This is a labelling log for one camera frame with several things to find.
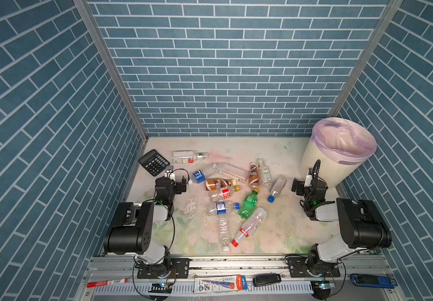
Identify clear bottle green red neck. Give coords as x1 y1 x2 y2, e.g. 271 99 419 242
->
172 150 208 164

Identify clear ribbed bottle white cap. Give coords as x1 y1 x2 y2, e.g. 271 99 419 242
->
217 214 231 253

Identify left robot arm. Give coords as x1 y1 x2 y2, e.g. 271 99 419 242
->
103 176 191 279

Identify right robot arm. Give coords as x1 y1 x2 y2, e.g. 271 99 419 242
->
284 176 392 278

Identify white ribbed trash bin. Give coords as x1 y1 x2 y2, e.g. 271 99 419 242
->
299 137 368 188

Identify purple plastic bin liner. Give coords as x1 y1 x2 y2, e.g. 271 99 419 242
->
311 117 377 166

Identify black desk calculator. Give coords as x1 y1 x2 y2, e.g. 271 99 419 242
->
138 149 170 177

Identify clear bottle blue label white cap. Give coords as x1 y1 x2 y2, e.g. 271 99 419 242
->
190 163 219 184

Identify brown coffee bottle lying sideways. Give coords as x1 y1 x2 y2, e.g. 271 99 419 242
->
205 178 238 191

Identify clear bottle green white label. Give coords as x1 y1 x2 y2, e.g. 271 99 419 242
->
257 158 273 188

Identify clear bottle red label yellow cap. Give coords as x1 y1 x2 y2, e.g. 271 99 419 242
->
209 185 240 202

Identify brown coffee bottle upright-lying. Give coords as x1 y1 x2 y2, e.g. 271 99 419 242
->
249 162 260 189

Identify green plastic bottle yellow cap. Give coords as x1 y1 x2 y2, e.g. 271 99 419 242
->
239 189 259 219

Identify frosted clear square bottle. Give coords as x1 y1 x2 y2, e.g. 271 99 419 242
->
216 163 249 182

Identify black stapler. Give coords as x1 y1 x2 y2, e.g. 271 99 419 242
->
252 273 282 287

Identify blue utility knife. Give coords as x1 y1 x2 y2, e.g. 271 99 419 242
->
349 273 398 289

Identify packaged toothbrush box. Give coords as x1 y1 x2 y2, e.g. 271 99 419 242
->
193 275 249 293

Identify red marker pen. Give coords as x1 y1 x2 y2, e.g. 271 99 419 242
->
86 278 129 288

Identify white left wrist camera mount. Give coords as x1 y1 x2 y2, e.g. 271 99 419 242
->
165 165 175 181

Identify aluminium rail frame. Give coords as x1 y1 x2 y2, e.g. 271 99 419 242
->
75 255 404 300

